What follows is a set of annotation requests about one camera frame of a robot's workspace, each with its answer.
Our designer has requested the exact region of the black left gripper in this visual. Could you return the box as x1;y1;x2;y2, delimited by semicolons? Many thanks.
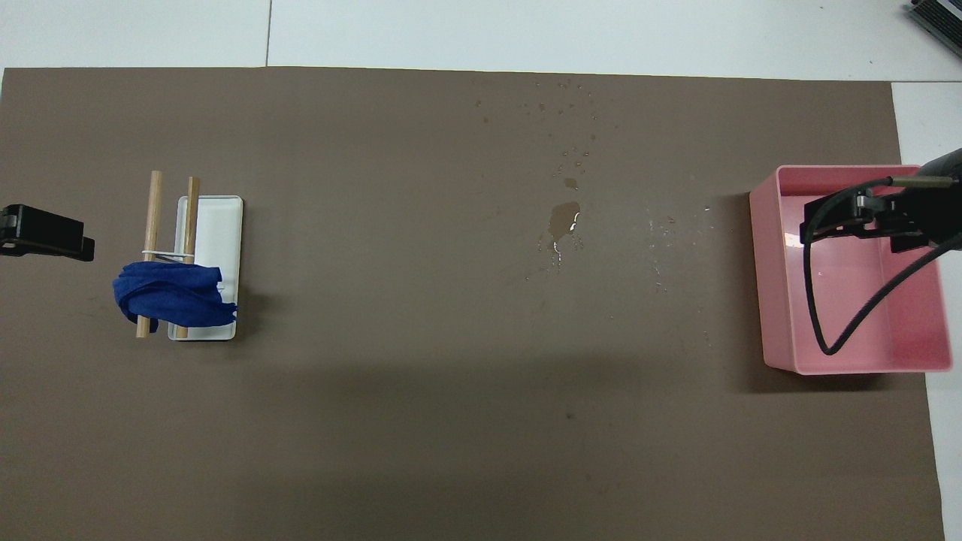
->
0;204;95;262

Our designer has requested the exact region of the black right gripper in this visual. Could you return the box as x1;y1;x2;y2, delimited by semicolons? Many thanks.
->
799;177;962;253

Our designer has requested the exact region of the blue towel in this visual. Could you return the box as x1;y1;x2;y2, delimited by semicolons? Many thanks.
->
113;261;238;334

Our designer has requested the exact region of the water puddle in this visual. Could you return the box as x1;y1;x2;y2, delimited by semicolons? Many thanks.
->
537;201;583;264

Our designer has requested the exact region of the pink plastic bin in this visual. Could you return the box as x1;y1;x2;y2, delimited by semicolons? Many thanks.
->
749;165;954;376

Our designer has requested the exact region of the wooden rod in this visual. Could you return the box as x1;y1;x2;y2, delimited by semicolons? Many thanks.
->
175;177;201;340
136;171;164;339

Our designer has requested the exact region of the white rack base tray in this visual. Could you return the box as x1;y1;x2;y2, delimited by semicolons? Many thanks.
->
168;195;244;342

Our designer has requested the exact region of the grey ribbed device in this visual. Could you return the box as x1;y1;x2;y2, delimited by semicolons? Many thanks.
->
906;0;962;38

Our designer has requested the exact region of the brown table mat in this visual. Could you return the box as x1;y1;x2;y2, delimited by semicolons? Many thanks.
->
0;66;946;541

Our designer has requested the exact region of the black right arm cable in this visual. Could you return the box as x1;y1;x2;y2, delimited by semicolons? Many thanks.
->
803;177;962;356

